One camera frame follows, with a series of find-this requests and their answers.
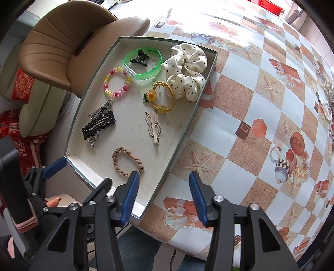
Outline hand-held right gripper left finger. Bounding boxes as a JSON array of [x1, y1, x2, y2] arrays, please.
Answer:
[[29, 171, 140, 271]]

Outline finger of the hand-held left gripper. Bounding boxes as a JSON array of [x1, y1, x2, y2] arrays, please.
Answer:
[[39, 157, 68, 180], [83, 178, 113, 207]]

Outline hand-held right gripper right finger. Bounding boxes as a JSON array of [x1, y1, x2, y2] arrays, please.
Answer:
[[189, 171, 300, 271]]

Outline brown braided hair tie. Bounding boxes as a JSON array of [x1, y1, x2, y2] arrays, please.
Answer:
[[112, 147, 145, 179]]

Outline grey shallow box tray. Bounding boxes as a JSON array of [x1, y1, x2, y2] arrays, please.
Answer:
[[63, 36, 218, 219]]

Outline black beaded hair clip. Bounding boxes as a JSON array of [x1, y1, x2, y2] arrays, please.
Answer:
[[82, 110, 116, 142]]

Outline silver duckbill hair clip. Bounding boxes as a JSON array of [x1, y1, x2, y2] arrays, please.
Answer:
[[87, 100, 113, 119]]

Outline yellow flower hair tie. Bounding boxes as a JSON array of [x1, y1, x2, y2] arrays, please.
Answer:
[[143, 81, 175, 115]]

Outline green translucent bracelet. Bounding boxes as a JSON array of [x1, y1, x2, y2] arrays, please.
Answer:
[[122, 47, 163, 81]]

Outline black hair claw clip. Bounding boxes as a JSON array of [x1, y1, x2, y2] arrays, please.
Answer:
[[130, 48, 149, 65]]

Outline person's left forearm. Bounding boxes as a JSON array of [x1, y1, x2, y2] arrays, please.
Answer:
[[0, 137, 38, 232]]

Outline person's left hand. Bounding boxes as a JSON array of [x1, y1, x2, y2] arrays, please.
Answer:
[[45, 197, 62, 208]]

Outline red printed cloth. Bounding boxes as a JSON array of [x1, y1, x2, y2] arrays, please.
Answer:
[[0, 109, 51, 178]]

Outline person's blue jeans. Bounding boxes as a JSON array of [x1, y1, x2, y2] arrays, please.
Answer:
[[115, 229, 206, 271]]

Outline cream leather seat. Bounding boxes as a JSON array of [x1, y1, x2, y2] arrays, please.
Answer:
[[0, 42, 72, 138]]

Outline rabbit shaped hair clip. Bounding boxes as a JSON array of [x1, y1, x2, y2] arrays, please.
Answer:
[[144, 109, 162, 145]]

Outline red patterned cushion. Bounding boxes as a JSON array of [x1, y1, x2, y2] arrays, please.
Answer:
[[10, 68, 35, 101]]

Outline tan leather chair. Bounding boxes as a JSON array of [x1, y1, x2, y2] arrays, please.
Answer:
[[19, 0, 150, 98]]

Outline cream polka dot scrunchie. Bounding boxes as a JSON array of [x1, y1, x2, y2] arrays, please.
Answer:
[[162, 43, 208, 103]]

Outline red bucket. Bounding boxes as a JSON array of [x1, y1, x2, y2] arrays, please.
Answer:
[[258, 0, 285, 13]]

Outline black cable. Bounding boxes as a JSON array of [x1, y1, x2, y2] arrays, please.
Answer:
[[168, 249, 178, 271]]

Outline pink yellow beaded bracelet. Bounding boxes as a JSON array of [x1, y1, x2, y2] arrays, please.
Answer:
[[103, 66, 132, 99]]

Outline clear beaded bracelet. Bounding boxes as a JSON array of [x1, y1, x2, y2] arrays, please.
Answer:
[[320, 103, 334, 122]]

